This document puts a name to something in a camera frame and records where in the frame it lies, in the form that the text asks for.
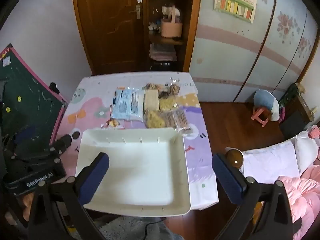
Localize dark wooden nightstand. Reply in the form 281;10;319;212
279;84;315;140

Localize black box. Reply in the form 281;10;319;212
151;61;180;72

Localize white plastic tray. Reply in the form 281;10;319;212
75;127;192;217

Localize flower printed wardrobe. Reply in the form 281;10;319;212
189;0;320;103

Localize large white blue snack packet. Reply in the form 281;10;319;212
110;87;146;122

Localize clear nut cluster packet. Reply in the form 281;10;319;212
166;77;182;96

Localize sliced bread packet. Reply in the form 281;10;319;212
144;89;160;112

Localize black cable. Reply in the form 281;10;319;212
144;217;167;240

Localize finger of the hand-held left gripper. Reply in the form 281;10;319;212
44;134;73;153

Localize brown wooden bedpost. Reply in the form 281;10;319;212
225;149;244;169

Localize wooden shelf unit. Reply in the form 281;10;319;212
144;0;203;72

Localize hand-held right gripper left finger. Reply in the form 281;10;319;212
27;152;110;240

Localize red white cookie packet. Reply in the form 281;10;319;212
101;119;125;130

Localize pink blanket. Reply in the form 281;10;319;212
275;165;320;240

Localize pink basket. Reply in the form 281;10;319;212
160;5;183;38

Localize white cloth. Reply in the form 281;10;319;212
270;97;280;122

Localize white pillow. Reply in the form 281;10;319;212
294;130;319;174

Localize stack of folded towels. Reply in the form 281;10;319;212
149;43;177;62

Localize colourful wall calendar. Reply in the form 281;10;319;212
214;0;258;23

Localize pink plastic stool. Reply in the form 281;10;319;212
251;106;272;128

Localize clear packet of brown bars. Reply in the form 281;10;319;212
160;109;193;137

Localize pink clothes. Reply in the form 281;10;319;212
309;125;320;139

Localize brown wooden door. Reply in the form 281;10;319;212
71;0;148;75

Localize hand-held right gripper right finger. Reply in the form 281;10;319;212
212;153;294;240

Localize white toy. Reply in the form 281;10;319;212
162;6;181;18

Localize green chalkboard with pink frame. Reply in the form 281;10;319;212
0;44;69;150

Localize grey fluffy rug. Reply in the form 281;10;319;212
97;216;185;240

